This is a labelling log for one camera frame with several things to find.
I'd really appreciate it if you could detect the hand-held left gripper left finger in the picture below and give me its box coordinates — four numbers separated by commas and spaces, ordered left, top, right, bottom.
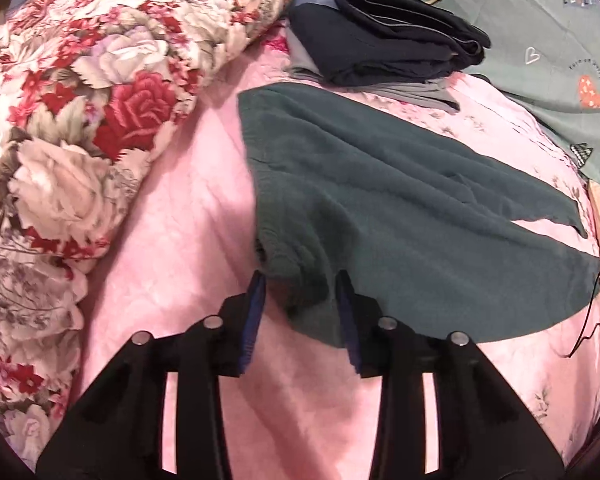
35, 270, 268, 480

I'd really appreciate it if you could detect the black folded garment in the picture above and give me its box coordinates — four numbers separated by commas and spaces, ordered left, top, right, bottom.
331, 0, 491, 67

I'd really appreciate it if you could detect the floral quilt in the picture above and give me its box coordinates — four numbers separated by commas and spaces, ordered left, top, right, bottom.
0, 0, 302, 471

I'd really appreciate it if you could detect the black cable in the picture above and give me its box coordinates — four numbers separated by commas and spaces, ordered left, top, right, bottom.
562, 262, 600, 359

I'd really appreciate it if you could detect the grey folded garment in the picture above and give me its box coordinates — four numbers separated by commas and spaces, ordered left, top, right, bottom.
285, 30, 462, 113

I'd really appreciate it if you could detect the navy folded garment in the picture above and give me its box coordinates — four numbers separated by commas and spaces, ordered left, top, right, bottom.
289, 2, 461, 87

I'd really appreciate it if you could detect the green patterned pillow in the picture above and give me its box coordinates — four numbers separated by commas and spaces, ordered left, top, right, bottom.
357, 0, 600, 188

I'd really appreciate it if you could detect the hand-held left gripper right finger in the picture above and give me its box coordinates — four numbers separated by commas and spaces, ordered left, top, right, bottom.
335, 269, 566, 480

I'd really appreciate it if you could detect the pink floral bedsheet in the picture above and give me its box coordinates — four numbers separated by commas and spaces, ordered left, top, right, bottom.
75, 25, 600, 480

